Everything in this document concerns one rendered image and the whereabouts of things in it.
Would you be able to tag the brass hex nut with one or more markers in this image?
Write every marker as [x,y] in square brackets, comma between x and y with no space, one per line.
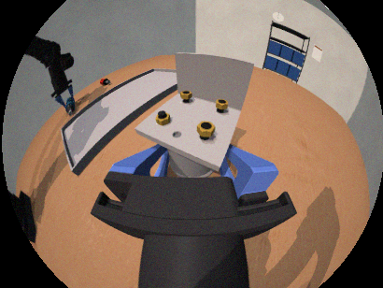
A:
[221,104]
[186,95]
[163,121]
[205,129]

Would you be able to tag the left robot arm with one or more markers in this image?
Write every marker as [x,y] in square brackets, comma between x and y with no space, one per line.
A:
[44,51]

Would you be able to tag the grey l-shaped bracket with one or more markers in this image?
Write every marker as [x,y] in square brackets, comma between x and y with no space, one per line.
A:
[208,77]

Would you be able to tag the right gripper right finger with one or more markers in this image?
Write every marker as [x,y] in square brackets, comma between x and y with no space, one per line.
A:
[254,174]

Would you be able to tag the grey cylinder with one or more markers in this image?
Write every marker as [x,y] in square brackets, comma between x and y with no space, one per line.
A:
[185,167]

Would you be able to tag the dark blue electric nut driver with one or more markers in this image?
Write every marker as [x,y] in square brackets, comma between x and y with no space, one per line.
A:
[69,106]

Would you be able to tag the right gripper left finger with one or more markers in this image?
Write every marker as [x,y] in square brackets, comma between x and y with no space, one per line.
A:
[142,162]

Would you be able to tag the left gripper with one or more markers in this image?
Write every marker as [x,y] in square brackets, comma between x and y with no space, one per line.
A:
[60,86]

